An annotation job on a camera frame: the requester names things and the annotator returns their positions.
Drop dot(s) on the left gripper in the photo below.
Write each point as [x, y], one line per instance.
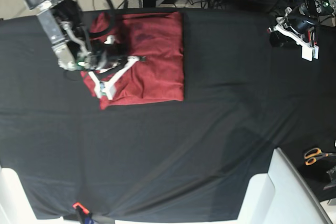
[294, 29]

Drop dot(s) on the white bin right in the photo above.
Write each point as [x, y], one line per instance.
[280, 195]

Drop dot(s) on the white bin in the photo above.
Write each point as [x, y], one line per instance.
[15, 207]
[280, 195]

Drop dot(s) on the yellow-handled scissors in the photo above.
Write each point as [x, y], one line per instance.
[314, 155]

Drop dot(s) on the black metal tool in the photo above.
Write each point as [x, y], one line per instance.
[331, 184]

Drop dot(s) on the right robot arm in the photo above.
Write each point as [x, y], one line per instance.
[78, 49]

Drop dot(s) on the white bin left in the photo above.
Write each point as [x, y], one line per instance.
[15, 207]

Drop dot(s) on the black table cloth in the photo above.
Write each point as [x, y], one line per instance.
[187, 161]

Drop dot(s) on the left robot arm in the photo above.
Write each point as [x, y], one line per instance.
[322, 10]

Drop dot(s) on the red long-sleeve shirt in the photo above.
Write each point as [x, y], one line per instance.
[157, 38]

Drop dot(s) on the orange blue clamp bottom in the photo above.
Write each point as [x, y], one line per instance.
[83, 214]

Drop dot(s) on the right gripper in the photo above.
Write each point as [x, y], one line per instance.
[111, 67]

